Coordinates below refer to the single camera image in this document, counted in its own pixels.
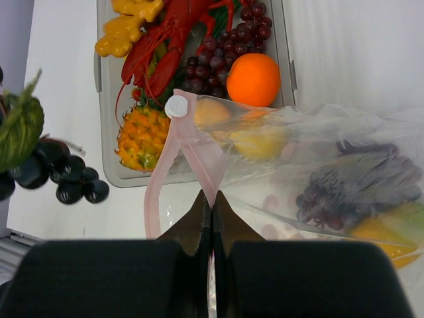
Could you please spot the yellow green mango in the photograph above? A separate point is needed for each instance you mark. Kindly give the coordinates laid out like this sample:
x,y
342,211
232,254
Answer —
x,y
398,232

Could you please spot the yellow ginger root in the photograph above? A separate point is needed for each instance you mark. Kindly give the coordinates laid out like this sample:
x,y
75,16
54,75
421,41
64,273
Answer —
x,y
120,33

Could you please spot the red grape bunch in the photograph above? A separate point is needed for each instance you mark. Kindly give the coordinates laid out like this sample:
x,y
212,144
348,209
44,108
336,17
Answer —
x,y
206,73
361,182

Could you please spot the clear zip top bag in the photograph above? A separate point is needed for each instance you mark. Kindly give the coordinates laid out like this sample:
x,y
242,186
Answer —
x,y
264,192

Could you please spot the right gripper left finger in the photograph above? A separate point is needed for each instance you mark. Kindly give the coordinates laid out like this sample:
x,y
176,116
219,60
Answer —
x,y
164,277

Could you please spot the orange spiky pineapple fruit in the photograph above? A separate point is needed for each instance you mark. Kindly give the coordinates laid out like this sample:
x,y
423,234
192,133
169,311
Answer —
x,y
142,137

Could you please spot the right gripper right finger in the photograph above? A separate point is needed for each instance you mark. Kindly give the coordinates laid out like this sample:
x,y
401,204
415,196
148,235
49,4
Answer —
x,y
256,277

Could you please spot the red lobster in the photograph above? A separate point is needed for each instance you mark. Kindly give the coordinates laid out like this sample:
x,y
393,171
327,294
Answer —
x,y
155,58

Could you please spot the small yellow fruit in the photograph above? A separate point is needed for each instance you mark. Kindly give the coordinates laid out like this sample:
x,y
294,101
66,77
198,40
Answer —
x,y
209,112

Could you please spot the dark blue grape bunch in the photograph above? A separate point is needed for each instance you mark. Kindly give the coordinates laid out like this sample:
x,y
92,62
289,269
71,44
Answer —
x,y
30,158

